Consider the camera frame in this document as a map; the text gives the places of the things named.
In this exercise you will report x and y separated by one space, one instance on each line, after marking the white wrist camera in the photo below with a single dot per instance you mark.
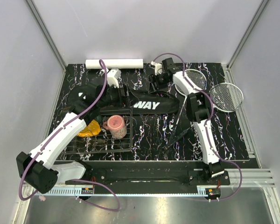
112 77
158 68

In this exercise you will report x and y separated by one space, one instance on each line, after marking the black racket bag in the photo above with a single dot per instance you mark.
142 102

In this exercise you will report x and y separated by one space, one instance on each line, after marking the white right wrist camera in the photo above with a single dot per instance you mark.
158 68

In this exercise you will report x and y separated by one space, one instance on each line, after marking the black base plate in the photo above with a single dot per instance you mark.
182 176

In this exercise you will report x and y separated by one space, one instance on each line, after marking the badminton racket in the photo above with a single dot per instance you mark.
193 83
226 97

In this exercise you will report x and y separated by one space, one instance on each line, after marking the white shuttlecock tube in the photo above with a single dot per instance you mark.
115 63

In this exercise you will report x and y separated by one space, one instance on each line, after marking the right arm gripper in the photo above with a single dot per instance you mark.
153 79

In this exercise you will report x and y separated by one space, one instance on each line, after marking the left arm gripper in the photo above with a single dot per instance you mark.
124 101

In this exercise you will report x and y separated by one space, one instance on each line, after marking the aluminium frame rail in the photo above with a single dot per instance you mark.
251 177

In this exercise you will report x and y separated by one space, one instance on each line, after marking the yellow cloth item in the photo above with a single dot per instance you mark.
91 130

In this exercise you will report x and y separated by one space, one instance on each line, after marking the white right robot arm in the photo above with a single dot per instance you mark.
211 159

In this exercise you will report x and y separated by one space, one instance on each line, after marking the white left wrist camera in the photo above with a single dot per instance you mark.
112 77

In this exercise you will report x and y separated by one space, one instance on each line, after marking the pink patterned mug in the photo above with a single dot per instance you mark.
117 126

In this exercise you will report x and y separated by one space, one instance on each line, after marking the wire rack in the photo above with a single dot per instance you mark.
104 142

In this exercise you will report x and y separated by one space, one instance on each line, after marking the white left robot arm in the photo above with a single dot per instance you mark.
37 167

